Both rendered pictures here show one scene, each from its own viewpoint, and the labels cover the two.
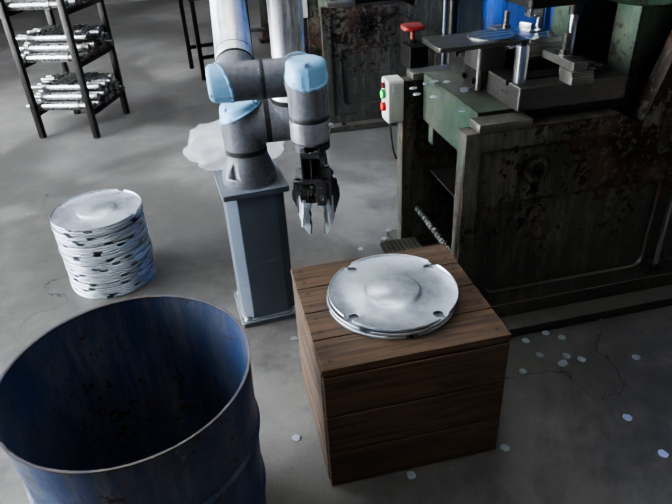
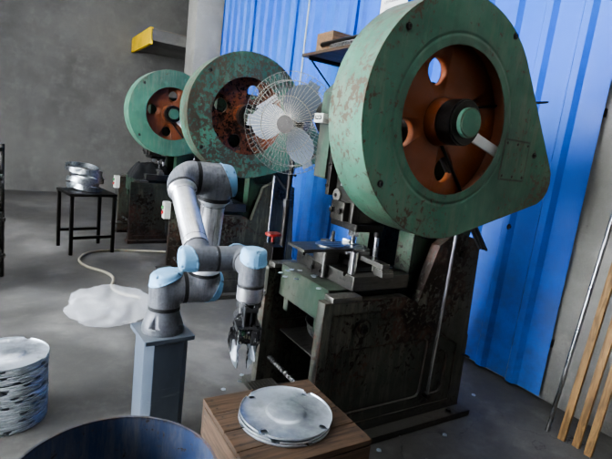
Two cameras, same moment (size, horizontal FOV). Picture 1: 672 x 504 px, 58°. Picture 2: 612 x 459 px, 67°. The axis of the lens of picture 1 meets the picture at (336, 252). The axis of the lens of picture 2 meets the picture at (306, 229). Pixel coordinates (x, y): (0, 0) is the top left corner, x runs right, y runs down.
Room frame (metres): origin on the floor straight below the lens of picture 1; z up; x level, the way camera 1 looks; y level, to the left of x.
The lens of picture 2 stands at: (-0.14, 0.36, 1.19)
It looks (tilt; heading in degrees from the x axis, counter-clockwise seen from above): 10 degrees down; 339
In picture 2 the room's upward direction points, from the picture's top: 7 degrees clockwise
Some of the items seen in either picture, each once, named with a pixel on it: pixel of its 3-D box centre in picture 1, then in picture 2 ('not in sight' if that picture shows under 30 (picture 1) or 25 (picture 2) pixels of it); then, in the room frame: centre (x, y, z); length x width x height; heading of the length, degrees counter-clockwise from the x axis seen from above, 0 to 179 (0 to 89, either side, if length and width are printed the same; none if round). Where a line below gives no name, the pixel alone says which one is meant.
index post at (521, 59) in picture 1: (521, 62); (352, 261); (1.49, -0.48, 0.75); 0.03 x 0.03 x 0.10; 11
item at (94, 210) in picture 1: (96, 209); (6, 353); (1.80, 0.79, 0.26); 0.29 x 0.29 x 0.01
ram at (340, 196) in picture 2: not in sight; (353, 187); (1.68, -0.53, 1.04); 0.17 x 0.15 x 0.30; 101
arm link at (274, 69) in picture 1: (292, 76); (235, 258); (1.19, 0.07, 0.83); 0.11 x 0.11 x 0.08; 7
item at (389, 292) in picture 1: (392, 289); (286, 411); (1.10, -0.12, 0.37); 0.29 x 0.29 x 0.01
